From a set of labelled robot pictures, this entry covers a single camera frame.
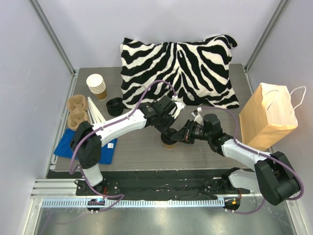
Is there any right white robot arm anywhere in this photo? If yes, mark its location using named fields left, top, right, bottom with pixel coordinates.
left=171, top=114, right=304, bottom=205

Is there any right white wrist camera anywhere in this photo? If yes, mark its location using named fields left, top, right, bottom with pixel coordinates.
left=191, top=107, right=203, bottom=124

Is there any white paper straws bundle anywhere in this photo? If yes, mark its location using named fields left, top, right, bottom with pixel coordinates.
left=87, top=96, right=106, bottom=124

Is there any brown paper takeout bag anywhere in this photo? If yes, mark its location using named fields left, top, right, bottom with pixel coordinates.
left=239, top=83, right=307, bottom=151

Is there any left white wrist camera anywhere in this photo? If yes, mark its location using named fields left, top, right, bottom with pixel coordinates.
left=170, top=95, right=185, bottom=119

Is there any black plastic cup lid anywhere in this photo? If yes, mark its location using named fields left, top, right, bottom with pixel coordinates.
left=161, top=128, right=177, bottom=145

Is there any zebra print pillow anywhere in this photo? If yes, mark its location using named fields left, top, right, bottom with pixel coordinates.
left=120, top=35, right=240, bottom=109

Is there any white slotted cable duct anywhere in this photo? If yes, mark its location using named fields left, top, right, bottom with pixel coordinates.
left=41, top=197, right=224, bottom=208

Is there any stack of black lids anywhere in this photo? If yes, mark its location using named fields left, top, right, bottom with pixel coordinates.
left=106, top=97, right=124, bottom=117

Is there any purple cable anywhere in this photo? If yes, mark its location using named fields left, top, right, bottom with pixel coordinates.
left=195, top=106, right=305, bottom=215
left=69, top=80, right=179, bottom=211

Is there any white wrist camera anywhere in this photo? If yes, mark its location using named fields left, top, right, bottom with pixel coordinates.
left=170, top=95, right=185, bottom=119
left=191, top=107, right=203, bottom=124

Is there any cardboard cup carrier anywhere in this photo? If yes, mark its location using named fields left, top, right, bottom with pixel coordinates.
left=67, top=94, right=90, bottom=131

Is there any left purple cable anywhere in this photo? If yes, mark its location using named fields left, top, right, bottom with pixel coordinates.
left=69, top=80, right=179, bottom=211

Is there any brown paper coffee cup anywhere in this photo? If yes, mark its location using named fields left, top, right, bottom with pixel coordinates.
left=164, top=143, right=176, bottom=149

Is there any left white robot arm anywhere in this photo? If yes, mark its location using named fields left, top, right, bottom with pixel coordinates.
left=70, top=96, right=185, bottom=195

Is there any stack of paper cups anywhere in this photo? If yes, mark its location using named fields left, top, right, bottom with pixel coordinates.
left=86, top=74, right=107, bottom=100

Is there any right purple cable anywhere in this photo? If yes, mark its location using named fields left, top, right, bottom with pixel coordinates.
left=195, top=106, right=305, bottom=215

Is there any blue folded cloth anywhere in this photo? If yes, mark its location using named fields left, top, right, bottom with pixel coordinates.
left=53, top=129, right=118, bottom=165

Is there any aluminium frame rail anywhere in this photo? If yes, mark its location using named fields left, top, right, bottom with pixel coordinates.
left=31, top=179, right=77, bottom=198

